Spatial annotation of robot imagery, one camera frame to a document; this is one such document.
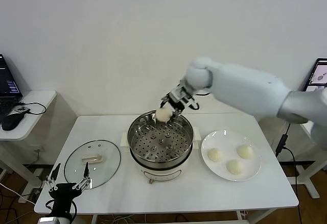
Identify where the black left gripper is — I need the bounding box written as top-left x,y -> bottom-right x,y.
46,161 -> 92,213

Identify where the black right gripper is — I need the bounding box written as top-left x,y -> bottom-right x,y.
160,80 -> 200,119

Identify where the white steamed baozi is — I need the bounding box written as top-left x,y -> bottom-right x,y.
226,159 -> 244,176
236,144 -> 254,159
155,108 -> 172,123
207,147 -> 224,163

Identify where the glass lid cream handle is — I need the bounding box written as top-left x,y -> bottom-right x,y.
63,139 -> 122,190

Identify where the stainless steel steamer basket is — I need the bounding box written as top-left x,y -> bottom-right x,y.
127,110 -> 194,165

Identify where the white table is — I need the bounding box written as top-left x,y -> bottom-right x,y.
34,113 -> 299,224

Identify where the white round plate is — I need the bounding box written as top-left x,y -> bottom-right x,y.
200,130 -> 262,183

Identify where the cream electric cooker pot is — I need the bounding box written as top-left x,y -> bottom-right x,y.
120,126 -> 200,185

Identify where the white side desk with mouse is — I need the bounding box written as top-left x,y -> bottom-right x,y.
0,90 -> 57,204

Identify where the black computer mouse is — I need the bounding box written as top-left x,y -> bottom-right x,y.
1,112 -> 26,131

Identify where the black laptop dark screen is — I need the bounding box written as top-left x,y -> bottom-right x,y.
0,54 -> 24,123

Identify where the white side desk with power strip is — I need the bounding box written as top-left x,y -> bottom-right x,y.
277,121 -> 327,199

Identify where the grey laptop with image windows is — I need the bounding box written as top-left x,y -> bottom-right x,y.
305,58 -> 327,92

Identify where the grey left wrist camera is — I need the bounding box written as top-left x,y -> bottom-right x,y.
38,216 -> 60,224

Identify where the white floor cable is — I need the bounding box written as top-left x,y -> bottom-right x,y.
0,183 -> 36,206

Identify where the black looped desk cable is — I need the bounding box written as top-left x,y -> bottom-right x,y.
19,102 -> 48,116

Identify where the black cable with adapter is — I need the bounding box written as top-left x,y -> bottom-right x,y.
275,124 -> 303,224

